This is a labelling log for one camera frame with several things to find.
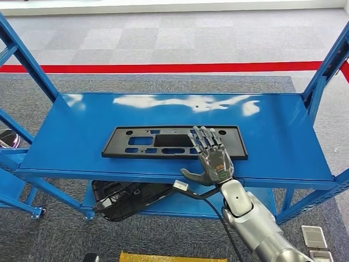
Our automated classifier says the right robot hand grey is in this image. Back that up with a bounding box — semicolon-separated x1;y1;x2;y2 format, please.
180;125;234;187

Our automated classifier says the large black ribbed plastic part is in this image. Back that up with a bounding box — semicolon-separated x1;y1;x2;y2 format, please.
91;180;175;222

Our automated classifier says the small blue metal shelf rack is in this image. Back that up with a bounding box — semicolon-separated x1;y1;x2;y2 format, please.
0;148;47;219

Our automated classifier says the red barrier belt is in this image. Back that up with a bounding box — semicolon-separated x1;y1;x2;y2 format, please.
339;61;349;85
0;61;323;74

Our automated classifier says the grey floor outlet cover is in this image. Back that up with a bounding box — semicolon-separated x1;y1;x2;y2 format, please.
309;250;335;262
301;225;328;250

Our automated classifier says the chrome stanchion base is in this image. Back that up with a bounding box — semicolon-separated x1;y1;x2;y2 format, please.
0;129;21;150

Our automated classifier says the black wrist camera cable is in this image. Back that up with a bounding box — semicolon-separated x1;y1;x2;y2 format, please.
173;186;244;262

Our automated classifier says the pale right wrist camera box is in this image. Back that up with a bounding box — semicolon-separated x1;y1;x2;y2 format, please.
173;180;189;192

